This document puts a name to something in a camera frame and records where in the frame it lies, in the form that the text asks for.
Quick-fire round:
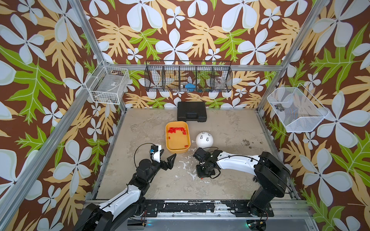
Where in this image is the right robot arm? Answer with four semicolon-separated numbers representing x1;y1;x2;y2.
193;148;291;217

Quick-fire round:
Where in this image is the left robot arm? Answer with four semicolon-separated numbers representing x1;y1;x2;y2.
73;149;176;231

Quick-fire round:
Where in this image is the white sphere with screws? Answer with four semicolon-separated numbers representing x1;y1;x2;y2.
196;131;214;149

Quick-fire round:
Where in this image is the yellow plastic tray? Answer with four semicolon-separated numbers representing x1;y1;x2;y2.
165;121;191;154

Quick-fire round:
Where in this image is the red sleeve pile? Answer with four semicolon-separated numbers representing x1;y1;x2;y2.
167;127;187;135

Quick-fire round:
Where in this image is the black plastic tool case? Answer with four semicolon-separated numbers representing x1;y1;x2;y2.
177;102;207;122

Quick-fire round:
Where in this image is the white mesh basket right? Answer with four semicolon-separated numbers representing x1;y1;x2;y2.
267;84;330;133

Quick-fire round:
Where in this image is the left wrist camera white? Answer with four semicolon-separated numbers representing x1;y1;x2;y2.
149;144;162;163

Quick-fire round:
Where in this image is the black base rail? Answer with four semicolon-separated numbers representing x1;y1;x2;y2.
141;200;274;218

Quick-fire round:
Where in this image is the black wire wall basket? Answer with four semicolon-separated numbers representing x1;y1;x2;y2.
144;60;233;93

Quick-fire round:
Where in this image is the white wire basket left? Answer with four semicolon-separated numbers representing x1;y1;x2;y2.
86;64;130;105

